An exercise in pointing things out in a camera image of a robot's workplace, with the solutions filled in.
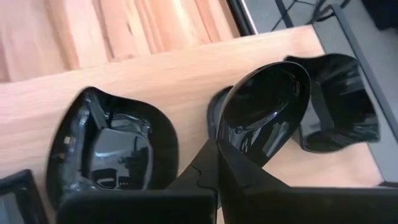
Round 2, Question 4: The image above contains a black leaf-shaped plate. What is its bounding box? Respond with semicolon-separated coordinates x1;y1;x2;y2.
45;86;180;210

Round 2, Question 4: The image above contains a black teardrop plate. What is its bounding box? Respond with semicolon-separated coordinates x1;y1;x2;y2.
206;85;234;142
216;60;312;167

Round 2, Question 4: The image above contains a black wavy square plate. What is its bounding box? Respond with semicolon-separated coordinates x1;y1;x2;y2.
284;53;381;154

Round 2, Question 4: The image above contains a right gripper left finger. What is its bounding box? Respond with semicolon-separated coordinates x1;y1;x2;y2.
55;139;218;224

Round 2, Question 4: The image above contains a small black square plate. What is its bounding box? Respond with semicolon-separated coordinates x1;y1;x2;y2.
0;169;47;224

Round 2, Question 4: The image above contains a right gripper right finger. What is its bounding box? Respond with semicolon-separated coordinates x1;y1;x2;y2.
217;139;398;224

